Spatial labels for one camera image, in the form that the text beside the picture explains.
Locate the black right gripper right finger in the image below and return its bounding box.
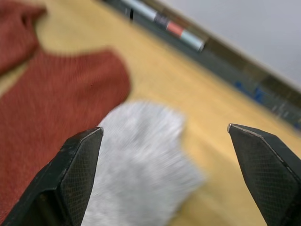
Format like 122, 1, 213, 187
227, 123, 301, 226

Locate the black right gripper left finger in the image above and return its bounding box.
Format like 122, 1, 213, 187
1, 127, 105, 226

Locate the light grey sock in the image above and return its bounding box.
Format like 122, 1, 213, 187
81, 100, 206, 226

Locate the rust red sock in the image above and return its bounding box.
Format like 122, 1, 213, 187
0, 4, 132, 218

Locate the pale blue and red bar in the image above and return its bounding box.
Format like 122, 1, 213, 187
119, 0, 206, 52

